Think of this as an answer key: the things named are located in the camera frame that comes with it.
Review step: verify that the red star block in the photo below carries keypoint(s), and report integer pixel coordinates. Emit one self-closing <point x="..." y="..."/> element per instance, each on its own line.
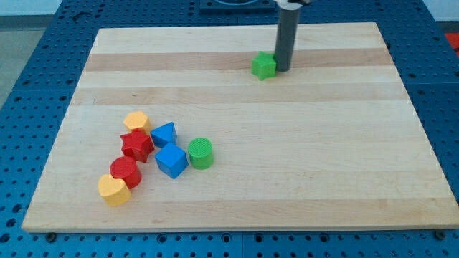
<point x="137" y="145"/>

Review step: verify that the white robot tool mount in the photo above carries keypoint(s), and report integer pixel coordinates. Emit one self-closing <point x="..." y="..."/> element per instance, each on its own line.
<point x="292" y="4"/>

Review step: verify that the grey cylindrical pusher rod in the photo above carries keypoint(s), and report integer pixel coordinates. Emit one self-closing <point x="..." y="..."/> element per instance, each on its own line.
<point x="285" y="38"/>

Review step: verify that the blue cube block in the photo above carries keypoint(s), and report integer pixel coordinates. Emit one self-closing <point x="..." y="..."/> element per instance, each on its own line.
<point x="171" y="160"/>

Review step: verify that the yellow heart block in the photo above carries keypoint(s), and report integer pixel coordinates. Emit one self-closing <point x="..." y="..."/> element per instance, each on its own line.
<point x="114" y="191"/>

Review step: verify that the blue triangle block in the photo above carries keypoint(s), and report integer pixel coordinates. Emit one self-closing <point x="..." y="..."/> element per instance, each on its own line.
<point x="164" y="135"/>

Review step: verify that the yellow hexagon block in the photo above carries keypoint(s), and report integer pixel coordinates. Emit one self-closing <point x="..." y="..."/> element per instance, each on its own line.
<point x="137" y="120"/>

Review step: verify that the red cylinder block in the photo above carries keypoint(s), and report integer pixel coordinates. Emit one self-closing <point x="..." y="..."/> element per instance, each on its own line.
<point x="126" y="168"/>

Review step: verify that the light wooden board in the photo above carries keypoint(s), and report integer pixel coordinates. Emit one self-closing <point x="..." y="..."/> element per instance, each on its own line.
<point x="334" y="144"/>

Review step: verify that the green cylinder block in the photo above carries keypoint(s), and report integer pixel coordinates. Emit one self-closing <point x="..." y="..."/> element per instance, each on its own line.
<point x="201" y="153"/>

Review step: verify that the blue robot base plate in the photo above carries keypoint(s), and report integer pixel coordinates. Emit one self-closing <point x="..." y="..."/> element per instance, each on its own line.
<point x="214" y="6"/>

